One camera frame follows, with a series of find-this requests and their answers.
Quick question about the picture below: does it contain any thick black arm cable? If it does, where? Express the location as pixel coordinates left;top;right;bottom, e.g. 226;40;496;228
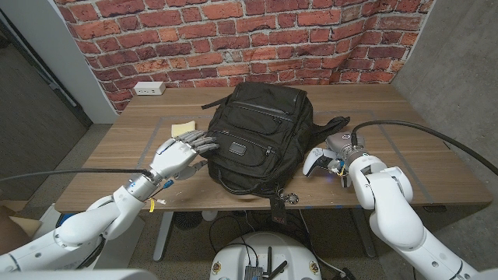
0;167;151;183
350;120;498;176

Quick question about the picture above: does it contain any red brick printed backdrop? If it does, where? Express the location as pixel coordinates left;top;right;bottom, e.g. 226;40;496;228
54;0;435;114

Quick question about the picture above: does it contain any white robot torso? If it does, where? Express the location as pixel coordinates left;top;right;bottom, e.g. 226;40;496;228
209;232;323;280

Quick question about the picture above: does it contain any black leather luggage tag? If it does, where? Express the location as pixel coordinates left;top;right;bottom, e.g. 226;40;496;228
270;196;288;226

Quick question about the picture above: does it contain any yellow sticky note pad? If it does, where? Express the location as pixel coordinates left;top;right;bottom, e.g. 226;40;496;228
170;120;197;138

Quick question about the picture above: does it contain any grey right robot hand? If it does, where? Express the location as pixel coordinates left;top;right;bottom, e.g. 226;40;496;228
324;131;368;177

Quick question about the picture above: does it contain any white power strip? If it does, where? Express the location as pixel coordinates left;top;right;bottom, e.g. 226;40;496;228
133;81;167;96

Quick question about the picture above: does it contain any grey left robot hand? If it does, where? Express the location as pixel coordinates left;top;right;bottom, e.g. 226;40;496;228
149;130;219;182

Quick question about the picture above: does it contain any brown cardboard box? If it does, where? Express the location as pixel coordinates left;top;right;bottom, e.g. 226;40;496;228
0;200;43;256

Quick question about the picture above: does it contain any grey computer box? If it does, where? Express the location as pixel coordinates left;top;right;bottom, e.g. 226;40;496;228
244;265;264;280

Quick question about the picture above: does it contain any dark grey door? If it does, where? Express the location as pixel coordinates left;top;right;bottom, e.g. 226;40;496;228
0;19;94;201

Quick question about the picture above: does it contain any white flat panel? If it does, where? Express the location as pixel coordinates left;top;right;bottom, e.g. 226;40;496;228
99;215;146;269

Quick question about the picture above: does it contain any metal keychain charm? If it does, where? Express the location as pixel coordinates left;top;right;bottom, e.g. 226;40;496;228
279;188;300;205

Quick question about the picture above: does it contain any black floor cable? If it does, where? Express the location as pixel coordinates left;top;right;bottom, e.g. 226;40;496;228
209;215;260;269

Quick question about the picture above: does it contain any dark round disc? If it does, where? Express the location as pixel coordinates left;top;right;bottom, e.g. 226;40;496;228
173;212;203;231

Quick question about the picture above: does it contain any black backpack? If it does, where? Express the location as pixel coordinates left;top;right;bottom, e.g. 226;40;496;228
200;81;351;199

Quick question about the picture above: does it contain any blue floor object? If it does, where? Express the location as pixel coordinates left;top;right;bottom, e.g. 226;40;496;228
56;212;75;229

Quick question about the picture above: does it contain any white game controller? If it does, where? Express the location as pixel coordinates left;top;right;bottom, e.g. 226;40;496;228
302;146;351;188

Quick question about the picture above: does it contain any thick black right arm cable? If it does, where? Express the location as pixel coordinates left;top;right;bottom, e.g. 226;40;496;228
350;120;498;176

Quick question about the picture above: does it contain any white table leg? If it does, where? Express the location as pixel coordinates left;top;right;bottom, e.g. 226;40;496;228
349;208;377;258
153;211;174;262

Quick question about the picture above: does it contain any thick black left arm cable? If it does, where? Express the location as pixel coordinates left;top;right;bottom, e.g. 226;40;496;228
0;167;151;183

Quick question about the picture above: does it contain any white floor cable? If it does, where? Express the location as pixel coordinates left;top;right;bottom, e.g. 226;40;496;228
298;209;344;274

